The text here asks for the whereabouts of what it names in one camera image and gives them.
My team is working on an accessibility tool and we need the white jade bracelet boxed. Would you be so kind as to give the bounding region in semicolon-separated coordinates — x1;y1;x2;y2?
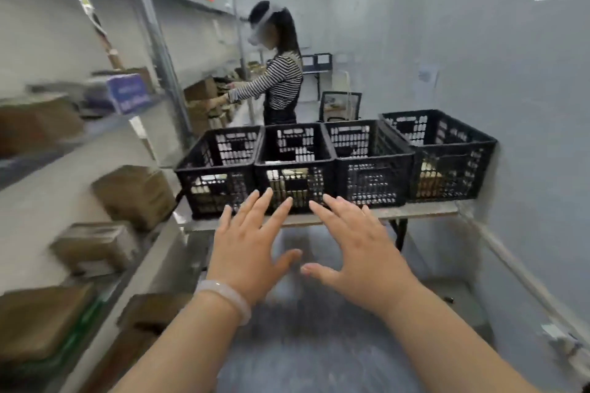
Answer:
194;279;253;327

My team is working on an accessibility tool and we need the white wall pipe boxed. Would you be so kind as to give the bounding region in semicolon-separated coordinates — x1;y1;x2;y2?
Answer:
456;201;590;378

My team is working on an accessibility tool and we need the person's left forearm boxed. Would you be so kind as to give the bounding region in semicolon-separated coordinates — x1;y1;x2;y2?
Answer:
110;289;240;393

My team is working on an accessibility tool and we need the person's right forearm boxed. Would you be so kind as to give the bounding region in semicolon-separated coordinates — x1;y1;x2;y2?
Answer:
381;282;540;393

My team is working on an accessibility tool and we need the blue white flat box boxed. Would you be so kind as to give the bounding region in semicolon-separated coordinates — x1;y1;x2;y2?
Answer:
84;73;154;116

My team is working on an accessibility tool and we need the person's left hand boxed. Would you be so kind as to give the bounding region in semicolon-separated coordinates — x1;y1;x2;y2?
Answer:
205;187;304;309

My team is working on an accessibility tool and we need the person's right hand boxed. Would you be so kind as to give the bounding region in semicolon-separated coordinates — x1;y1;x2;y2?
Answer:
299;193;422;320

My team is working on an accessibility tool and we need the pile of brown cardboard boxes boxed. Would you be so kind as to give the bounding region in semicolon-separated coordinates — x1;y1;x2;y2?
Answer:
0;165;194;393

